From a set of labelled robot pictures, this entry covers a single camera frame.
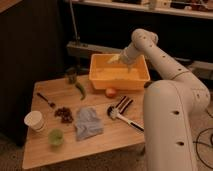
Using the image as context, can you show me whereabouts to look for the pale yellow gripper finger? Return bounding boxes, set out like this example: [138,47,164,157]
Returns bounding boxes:
[107,54,120,64]

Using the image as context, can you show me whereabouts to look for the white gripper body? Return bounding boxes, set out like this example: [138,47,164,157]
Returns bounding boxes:
[119,44,138,65]

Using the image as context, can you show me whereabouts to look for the black white dish brush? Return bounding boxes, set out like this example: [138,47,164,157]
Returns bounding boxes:
[107,106,144,132]

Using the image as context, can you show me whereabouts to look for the grey blue cloth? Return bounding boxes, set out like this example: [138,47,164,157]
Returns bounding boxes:
[75,107,104,141]

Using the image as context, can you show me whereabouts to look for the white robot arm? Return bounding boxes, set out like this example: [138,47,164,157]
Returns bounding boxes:
[111,29,210,171]

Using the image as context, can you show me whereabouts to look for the yellow plastic bin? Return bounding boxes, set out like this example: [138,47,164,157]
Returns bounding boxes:
[89,54,150,90]

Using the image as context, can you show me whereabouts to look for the orange fruit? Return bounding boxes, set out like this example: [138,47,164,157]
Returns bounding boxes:
[105,88,117,98]

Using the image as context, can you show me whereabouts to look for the metal stand pole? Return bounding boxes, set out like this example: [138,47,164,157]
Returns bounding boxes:
[69,0,80,45]

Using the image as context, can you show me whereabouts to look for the green chili pepper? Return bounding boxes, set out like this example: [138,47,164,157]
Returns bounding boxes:
[75,82,86,100]

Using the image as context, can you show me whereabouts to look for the dark glass jar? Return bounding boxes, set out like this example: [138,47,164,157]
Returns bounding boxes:
[66,67,77,84]

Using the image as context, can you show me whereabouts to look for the dark metal spoon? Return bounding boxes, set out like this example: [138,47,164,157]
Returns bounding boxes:
[37,93,56,108]

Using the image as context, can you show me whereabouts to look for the green cup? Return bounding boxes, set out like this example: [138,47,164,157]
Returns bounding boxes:
[48,129,64,146]

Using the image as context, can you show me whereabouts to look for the white paper cup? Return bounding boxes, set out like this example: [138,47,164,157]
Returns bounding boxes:
[24,111,45,132]

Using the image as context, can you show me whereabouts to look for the metal shelf rail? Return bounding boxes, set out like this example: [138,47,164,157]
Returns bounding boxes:
[66,41,213,81]

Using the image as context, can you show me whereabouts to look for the black floor cable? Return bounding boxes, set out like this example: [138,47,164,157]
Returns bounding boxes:
[194,127,213,170]

